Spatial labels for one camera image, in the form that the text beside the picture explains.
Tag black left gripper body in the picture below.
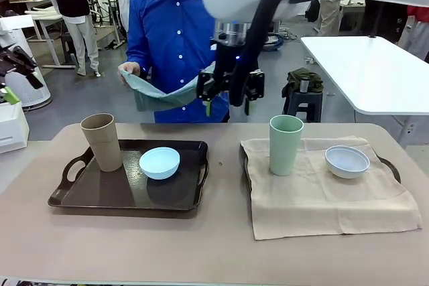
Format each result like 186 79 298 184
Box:
0 46 38 78

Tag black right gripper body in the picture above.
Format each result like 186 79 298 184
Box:
212 41 241 94

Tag teal cloth mat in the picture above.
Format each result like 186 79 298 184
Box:
118 63 217 113

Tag light green tall cup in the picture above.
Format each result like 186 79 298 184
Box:
269 115 305 177

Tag white bowl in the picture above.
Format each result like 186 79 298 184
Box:
324 145 371 180

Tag beige cloth mat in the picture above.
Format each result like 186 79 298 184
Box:
239 135 424 242

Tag person's right forearm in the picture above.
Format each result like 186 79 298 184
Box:
125 40 152 76

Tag person's right hand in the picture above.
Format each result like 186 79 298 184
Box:
117 61 141 78

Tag white air purifier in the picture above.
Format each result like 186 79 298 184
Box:
0 15 53 110

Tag white box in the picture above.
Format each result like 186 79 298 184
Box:
0 100 29 155

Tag dark plastic stool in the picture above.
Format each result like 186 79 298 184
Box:
282 88 324 123

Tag white background desk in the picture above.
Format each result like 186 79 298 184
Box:
23 7 78 70

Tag olive green jacket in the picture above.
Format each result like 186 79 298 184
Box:
281 67 324 98

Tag person in blue shirt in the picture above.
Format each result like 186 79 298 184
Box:
125 0 232 124

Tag light blue bowl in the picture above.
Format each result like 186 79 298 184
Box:
138 147 181 181

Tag brown tall cup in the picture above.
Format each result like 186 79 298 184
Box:
80 113 124 173

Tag bystander in beige trousers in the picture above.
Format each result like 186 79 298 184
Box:
317 0 343 38

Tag white table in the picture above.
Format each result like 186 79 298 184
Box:
300 35 429 149

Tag hanging black garment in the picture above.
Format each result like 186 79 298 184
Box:
361 0 409 45

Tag red garment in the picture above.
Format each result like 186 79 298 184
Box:
398 4 429 65

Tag blue floor cables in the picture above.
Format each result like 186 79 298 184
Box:
263 30 296 53

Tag dark brown handled tray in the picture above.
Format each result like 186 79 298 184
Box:
239 147 403 196
47 139 210 212

